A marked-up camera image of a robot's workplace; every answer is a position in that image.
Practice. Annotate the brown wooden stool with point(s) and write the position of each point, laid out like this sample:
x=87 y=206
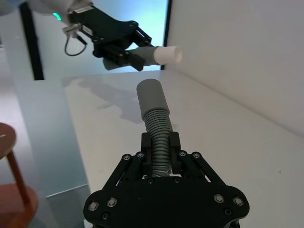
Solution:
x=14 y=180

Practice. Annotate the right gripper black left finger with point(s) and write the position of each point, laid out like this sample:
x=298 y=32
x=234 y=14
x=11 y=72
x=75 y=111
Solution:
x=146 y=147

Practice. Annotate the narrow black frame post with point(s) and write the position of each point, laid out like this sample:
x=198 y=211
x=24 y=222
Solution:
x=167 y=28

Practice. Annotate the grey pipe with white end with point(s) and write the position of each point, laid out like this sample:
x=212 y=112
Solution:
x=166 y=55

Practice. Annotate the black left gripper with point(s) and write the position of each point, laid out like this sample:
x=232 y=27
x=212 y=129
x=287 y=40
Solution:
x=107 y=28

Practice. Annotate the wide black frame post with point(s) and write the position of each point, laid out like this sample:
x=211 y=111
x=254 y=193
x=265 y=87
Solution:
x=32 y=42

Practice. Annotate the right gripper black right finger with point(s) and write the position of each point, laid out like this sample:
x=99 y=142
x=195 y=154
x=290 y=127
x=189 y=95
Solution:
x=174 y=147

